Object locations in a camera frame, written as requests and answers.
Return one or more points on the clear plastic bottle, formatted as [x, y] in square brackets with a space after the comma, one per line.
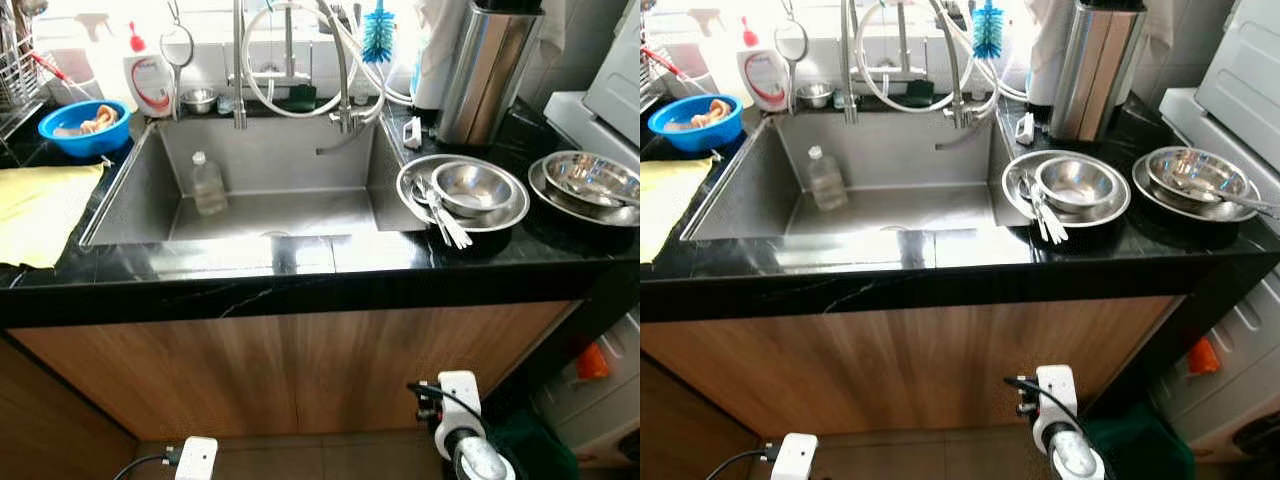
[827, 185]
[208, 190]

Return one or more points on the large round steel plate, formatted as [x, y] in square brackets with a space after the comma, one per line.
[560, 205]
[515, 207]
[1160, 200]
[1118, 200]

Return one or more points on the blue bottle brush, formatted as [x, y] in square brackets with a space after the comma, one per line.
[988, 35]
[379, 40]

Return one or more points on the wooden sink cabinet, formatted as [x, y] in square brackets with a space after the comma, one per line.
[300, 370]
[900, 365]

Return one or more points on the blue plastic bowl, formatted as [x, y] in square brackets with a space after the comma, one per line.
[670, 135]
[60, 140]

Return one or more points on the stainless steel sink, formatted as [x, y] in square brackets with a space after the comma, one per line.
[280, 150]
[890, 150]

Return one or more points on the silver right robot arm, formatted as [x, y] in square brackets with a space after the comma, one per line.
[1075, 460]
[480, 462]

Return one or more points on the peach cloth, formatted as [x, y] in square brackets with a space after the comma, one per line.
[100, 118]
[715, 110]

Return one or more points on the dark green sponge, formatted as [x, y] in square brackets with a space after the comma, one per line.
[303, 99]
[920, 94]

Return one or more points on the steel mixing bowl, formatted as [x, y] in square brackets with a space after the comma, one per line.
[1075, 182]
[470, 185]
[1195, 168]
[590, 172]

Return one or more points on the small white plastic plug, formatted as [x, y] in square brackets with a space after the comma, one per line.
[1024, 130]
[412, 135]

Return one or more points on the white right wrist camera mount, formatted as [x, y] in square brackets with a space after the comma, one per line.
[462, 400]
[1058, 395]

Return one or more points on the steel knife block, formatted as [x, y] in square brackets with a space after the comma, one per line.
[485, 80]
[1095, 75]

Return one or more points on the dark green bag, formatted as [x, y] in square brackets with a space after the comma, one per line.
[1140, 445]
[535, 450]

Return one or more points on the small steel cup bowl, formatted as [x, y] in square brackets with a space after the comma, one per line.
[815, 97]
[200, 102]

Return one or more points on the yellow cloth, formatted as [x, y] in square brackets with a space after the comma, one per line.
[40, 210]
[665, 205]

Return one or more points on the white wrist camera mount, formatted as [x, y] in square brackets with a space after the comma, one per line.
[462, 400]
[1058, 395]
[795, 458]
[197, 460]

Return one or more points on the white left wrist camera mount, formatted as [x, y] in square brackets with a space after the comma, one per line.
[795, 458]
[197, 460]

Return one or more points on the chrome faucet with bar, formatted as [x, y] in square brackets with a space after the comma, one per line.
[851, 60]
[240, 60]

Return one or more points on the orange plastic object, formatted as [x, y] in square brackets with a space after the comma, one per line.
[1204, 357]
[592, 360]

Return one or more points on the white spray bottle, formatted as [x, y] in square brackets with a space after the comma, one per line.
[712, 55]
[100, 60]

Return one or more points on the white appliance with ribbed lid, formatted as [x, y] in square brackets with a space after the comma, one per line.
[1240, 80]
[565, 115]

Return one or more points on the white soap pump bottle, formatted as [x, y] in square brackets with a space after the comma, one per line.
[762, 85]
[148, 90]

